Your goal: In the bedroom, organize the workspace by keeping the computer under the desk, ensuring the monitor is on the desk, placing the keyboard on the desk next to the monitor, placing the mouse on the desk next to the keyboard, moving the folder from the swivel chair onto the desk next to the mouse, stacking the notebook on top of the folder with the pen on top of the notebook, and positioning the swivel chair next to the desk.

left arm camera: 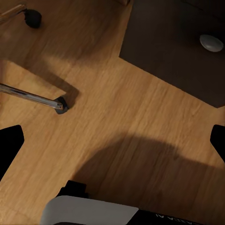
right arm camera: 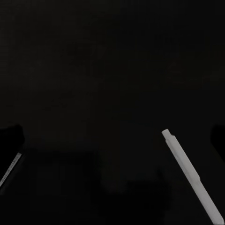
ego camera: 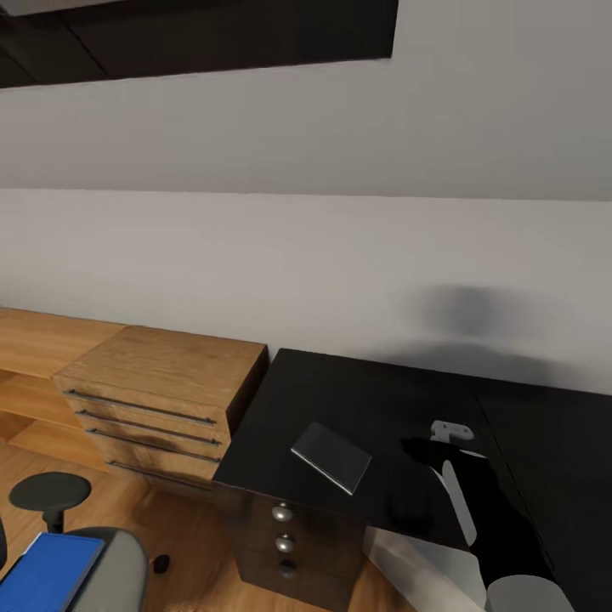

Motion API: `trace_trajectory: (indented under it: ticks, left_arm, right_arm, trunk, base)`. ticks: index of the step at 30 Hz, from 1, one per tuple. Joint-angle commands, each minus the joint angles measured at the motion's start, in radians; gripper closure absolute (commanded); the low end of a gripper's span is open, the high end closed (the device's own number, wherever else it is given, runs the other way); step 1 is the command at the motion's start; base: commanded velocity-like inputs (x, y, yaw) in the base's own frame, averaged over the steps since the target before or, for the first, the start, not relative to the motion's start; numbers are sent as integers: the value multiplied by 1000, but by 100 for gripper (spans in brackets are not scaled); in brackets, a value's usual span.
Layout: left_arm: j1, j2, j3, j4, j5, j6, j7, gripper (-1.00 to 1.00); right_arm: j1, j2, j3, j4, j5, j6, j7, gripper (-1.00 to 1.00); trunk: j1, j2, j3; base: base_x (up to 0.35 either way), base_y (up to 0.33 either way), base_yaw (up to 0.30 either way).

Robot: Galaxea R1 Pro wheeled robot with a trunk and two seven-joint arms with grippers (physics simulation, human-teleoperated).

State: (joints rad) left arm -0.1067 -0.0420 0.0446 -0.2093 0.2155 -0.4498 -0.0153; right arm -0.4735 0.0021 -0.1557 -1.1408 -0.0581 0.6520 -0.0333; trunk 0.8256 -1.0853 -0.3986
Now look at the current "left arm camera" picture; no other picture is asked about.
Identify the swivel chair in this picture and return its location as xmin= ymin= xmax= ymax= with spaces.
xmin=0 ymin=2 xmax=69 ymax=115

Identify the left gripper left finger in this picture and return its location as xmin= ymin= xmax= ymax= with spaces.
xmin=0 ymin=125 xmax=24 ymax=181

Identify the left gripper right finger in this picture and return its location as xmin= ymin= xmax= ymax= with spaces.
xmin=210 ymin=124 xmax=225 ymax=162

